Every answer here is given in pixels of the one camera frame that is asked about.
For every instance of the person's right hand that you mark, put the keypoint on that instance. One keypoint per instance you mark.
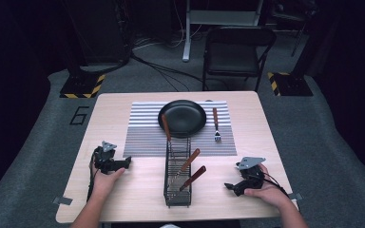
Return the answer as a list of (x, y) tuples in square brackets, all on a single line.
[(271, 193)]

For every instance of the dark cabinet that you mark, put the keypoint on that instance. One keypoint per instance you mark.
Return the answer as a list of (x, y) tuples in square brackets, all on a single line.
[(103, 31)]

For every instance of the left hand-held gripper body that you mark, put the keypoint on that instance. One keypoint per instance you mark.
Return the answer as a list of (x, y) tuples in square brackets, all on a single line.
[(103, 158)]

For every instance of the person's left hand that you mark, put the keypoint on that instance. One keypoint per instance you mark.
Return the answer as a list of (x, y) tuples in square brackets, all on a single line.
[(105, 182)]

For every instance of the grey tape piece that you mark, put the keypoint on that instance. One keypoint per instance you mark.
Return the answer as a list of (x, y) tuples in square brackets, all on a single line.
[(62, 200), (295, 196)]

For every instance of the grey striped placemat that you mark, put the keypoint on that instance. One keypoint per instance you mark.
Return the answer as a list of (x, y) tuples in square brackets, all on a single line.
[(145, 142)]

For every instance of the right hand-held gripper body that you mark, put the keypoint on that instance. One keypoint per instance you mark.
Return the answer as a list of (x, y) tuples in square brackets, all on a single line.
[(250, 175)]

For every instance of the black folding chair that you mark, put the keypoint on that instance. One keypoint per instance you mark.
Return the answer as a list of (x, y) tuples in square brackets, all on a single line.
[(231, 60)]

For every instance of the black yellow striped stand base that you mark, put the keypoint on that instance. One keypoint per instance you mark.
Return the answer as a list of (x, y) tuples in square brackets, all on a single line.
[(293, 84), (82, 87)]

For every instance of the black round plate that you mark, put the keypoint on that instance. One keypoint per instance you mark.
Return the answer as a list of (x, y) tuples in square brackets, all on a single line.
[(183, 118)]

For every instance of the white metal stand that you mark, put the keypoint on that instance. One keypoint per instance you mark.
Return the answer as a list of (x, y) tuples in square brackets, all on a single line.
[(188, 31)]

